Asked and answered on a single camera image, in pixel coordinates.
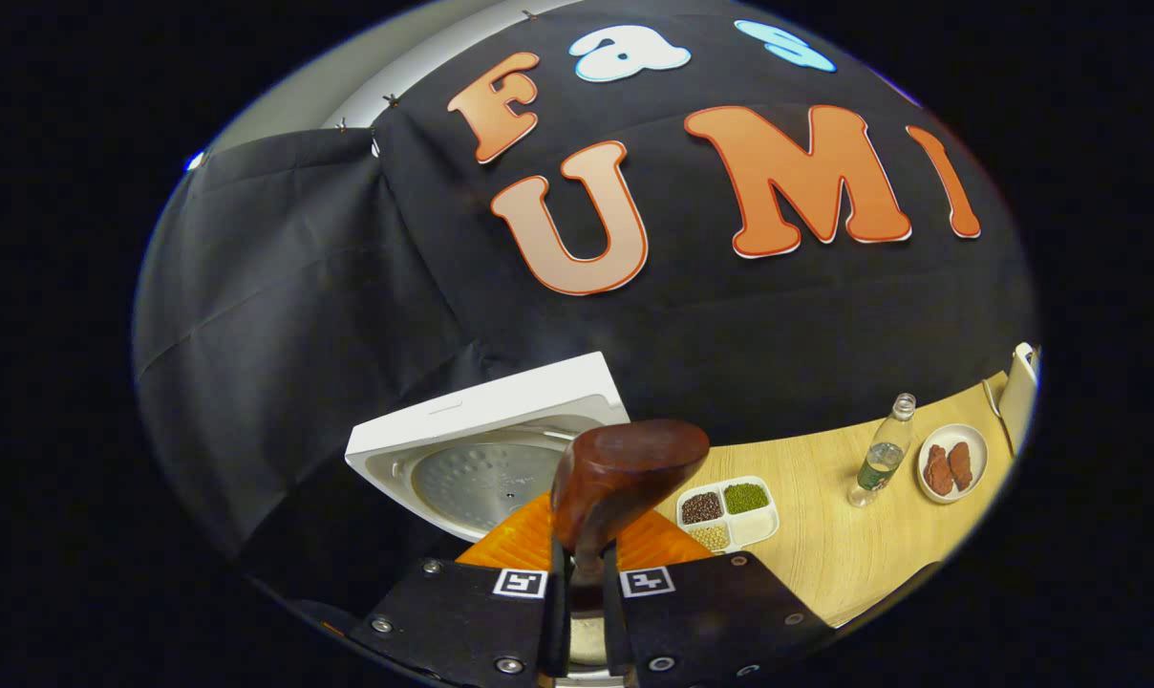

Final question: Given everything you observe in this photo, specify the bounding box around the brown wooden spoon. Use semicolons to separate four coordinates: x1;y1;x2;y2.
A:
550;419;712;613

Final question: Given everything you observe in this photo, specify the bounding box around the white divided bean tray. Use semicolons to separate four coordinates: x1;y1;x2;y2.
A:
675;475;781;556

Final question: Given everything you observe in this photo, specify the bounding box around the clear plastic water bottle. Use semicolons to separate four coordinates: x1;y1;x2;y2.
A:
847;393;918;508

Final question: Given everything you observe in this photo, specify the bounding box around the white rice cooker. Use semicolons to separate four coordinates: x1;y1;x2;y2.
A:
345;352;631;544

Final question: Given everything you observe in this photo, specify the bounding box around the white toaster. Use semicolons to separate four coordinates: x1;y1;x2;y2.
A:
997;342;1042;458

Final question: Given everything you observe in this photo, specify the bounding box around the white round plate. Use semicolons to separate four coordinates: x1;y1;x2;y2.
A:
916;423;990;505

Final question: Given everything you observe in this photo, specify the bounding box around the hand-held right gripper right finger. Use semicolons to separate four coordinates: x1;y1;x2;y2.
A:
602;506;836;688

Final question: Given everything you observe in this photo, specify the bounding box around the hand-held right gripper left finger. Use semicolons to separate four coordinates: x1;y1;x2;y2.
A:
346;490;572;688

